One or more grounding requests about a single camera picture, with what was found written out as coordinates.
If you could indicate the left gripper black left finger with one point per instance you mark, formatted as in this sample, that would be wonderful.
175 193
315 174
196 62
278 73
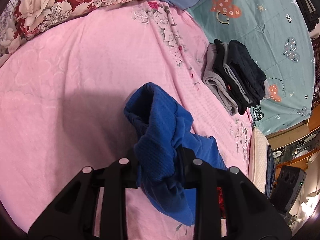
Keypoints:
91 206

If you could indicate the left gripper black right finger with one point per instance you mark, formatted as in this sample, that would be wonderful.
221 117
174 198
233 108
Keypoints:
228 205

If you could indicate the blue and red pants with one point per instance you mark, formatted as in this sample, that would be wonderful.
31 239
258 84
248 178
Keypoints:
162 126

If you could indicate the dark blue denim garment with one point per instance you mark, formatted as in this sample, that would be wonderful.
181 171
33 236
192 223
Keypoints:
271 171

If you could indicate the wooden display cabinet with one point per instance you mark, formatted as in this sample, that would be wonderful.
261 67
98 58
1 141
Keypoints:
298 145

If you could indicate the white quilted pillow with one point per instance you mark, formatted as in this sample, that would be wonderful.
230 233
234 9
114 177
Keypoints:
257 169

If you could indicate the black grey folded garment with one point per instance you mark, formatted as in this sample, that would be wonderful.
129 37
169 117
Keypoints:
234 85

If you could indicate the black folded garment top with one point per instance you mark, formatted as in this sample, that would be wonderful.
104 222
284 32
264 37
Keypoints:
250 74

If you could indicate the grey folded garment bottom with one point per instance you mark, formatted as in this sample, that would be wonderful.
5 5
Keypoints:
215 83

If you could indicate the teal heart-print blanket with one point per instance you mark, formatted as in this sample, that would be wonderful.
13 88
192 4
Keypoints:
277 39

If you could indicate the red floral pillow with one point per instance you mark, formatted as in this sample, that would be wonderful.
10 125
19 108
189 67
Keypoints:
22 20

